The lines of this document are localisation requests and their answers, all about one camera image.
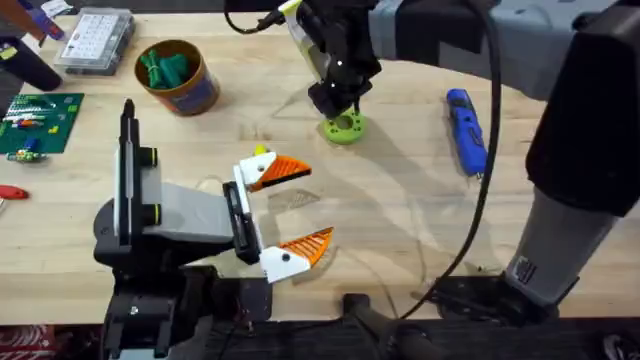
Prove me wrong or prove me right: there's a blue electric screwdriver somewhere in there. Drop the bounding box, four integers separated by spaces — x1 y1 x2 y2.
445 88 489 180

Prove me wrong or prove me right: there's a green disc with holes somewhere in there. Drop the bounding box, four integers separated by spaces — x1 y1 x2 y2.
322 109 368 147

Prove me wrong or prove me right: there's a right wrist upright pale plate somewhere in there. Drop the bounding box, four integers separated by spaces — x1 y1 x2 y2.
277 0 332 84

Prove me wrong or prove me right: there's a left wrist upright black plate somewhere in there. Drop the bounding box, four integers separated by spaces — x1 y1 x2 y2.
118 98 139 247

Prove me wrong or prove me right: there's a brown tub with green toys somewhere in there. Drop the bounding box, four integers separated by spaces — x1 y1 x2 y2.
133 39 222 118

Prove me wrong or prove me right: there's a green board with blocks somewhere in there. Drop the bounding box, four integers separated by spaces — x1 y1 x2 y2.
0 92 86 156

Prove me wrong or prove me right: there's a clear plastic compartment box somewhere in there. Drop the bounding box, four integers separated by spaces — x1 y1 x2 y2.
53 6 137 77

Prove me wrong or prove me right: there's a black cylindrical tool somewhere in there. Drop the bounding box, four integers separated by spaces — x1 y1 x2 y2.
0 36 64 93

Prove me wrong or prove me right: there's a purple blue tool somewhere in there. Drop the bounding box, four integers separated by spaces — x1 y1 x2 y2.
18 0 67 42

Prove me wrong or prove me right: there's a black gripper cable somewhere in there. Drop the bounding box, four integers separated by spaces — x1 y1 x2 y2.
222 0 287 36

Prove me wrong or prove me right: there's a long black arm cable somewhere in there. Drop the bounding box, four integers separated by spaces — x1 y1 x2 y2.
398 0 503 321

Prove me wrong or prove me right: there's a red handled tool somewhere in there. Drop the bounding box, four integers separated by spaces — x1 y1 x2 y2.
0 184 31 202

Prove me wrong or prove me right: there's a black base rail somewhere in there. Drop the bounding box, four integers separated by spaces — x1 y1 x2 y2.
199 293 640 360

